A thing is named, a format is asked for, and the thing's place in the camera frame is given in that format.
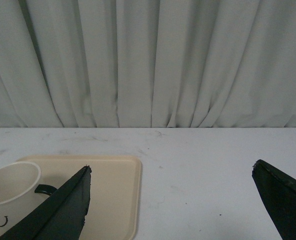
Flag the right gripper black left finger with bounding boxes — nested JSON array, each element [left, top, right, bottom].
[[0, 165, 92, 240]]

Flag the beige rectangular plastic tray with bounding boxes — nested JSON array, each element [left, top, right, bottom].
[[21, 155, 142, 240]]

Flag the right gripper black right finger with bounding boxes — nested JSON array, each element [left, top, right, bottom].
[[252, 159, 296, 240]]

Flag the cream mug with black handle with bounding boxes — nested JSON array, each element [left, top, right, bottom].
[[0, 161, 57, 240]]

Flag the grey-white pleated curtain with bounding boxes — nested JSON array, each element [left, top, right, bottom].
[[0, 0, 296, 128]]

